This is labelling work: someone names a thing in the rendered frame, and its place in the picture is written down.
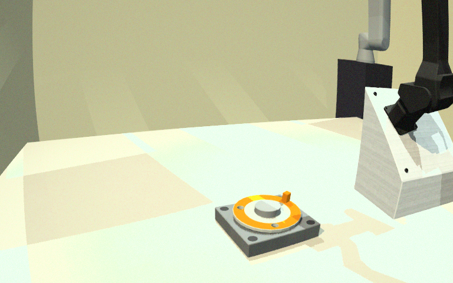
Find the orange round plate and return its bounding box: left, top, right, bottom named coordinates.
left=232, top=191, right=301, bottom=233

